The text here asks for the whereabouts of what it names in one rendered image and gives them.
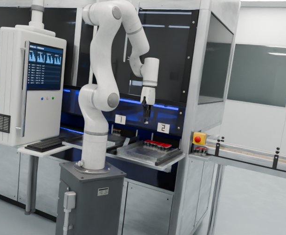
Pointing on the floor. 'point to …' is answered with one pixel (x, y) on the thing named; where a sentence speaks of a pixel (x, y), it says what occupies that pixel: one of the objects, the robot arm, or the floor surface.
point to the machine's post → (190, 114)
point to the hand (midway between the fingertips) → (146, 113)
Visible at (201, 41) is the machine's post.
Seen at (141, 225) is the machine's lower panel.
